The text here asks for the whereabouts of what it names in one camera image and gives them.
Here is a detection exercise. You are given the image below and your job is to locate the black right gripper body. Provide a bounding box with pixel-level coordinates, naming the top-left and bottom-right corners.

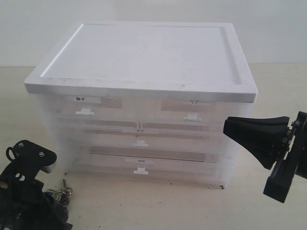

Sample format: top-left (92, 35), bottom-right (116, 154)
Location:
top-left (273, 111), bottom-right (307, 179)

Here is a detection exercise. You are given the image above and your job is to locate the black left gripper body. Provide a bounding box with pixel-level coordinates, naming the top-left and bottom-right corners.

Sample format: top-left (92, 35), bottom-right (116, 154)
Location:
top-left (0, 140), bottom-right (73, 230)

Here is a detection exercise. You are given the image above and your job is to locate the key bunch with blue tag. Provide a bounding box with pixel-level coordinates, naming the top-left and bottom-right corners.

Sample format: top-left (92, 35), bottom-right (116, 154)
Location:
top-left (45, 179), bottom-right (73, 207)

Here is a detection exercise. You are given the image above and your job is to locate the wide translucent drawer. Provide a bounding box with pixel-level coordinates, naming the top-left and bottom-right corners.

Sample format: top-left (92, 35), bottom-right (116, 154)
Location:
top-left (62, 126), bottom-right (227, 162)
top-left (70, 153), bottom-right (233, 188)

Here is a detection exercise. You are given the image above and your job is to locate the top left small drawer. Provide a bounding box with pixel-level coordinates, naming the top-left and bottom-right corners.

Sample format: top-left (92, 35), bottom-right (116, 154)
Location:
top-left (56, 96), bottom-right (139, 128)

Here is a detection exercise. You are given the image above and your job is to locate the small drawer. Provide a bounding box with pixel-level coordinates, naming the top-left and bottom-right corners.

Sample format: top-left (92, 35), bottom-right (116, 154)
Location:
top-left (140, 97), bottom-right (228, 131)
top-left (56, 96), bottom-right (139, 128)

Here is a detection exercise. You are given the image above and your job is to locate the top right small drawer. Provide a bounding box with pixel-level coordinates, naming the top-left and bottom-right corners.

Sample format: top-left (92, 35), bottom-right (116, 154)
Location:
top-left (140, 97), bottom-right (228, 131)

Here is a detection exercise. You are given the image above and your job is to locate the white translucent drawer cabinet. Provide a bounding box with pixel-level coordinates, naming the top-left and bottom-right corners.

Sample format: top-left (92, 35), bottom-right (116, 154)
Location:
top-left (24, 23), bottom-right (259, 190)

